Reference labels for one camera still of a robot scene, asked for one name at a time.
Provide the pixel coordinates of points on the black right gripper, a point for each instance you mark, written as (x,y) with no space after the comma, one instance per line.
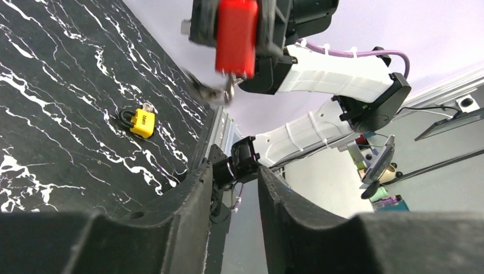
(280,24)

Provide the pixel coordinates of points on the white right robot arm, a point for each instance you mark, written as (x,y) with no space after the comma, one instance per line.
(365,97)

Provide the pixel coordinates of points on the silver keys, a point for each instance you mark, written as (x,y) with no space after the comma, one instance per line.
(212,95)

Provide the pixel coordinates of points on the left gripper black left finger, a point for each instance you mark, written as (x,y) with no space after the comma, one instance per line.
(168,235)

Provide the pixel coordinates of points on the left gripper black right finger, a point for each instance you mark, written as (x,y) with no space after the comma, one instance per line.
(301,237)

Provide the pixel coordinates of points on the yellow padlock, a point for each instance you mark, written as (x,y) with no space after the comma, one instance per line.
(140,122)

